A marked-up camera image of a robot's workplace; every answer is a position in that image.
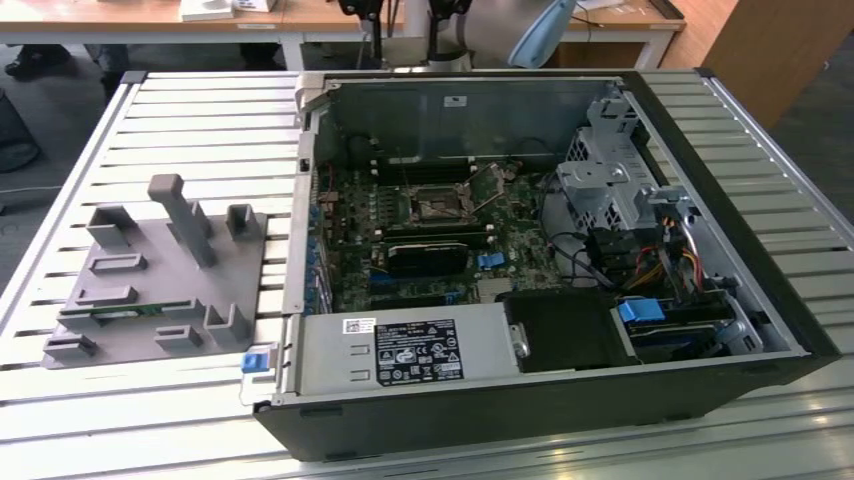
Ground CPU socket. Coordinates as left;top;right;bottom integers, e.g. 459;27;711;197
407;185;479;225

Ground black RAM slots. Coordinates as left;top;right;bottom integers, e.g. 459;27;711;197
371;158;483;184
382;224;496;245

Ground black graphics card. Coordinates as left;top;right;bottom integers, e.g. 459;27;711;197
384;240;470;279

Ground silver chipset heatsink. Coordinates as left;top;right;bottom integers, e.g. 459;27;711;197
475;278;514;304

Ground green motherboard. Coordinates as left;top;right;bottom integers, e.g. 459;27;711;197
312;159;568;314

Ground metal socket cover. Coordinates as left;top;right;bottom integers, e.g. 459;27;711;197
464;162;519;211

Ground silver metal drive cage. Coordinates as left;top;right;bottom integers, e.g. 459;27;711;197
555;97;703;237

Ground grey power supply unit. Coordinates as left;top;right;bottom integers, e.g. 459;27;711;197
291;299;530;397

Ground hard disk in blue carrier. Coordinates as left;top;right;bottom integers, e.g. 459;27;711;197
615;297;735;359

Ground blue case latch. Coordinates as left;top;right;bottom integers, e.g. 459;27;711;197
241;349;278;374

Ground black open PC case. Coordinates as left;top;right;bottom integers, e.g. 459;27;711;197
252;69;842;464

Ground grey plastic parts rack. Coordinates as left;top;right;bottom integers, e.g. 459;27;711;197
40;173;270;371

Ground green RAM stick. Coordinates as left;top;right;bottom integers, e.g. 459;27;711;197
85;302;201;318

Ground pale blue teach pendant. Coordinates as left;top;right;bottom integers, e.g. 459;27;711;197
506;0;579;69

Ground short wooden desk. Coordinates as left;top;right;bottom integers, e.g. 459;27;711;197
552;0;689;70

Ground white box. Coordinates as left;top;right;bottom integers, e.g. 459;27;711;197
179;0;236;23

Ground long wooden desk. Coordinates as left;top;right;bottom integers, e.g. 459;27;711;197
0;0;408;71

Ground wooden cabinet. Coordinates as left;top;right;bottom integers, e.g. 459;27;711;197
699;0;854;130

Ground black waste bin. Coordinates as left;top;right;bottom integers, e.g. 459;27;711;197
0;88;43;174

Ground black cable bundle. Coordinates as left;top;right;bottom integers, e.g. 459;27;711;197
543;227;630;292

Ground coloured wire bundle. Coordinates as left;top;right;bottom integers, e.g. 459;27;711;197
631;209;703;292

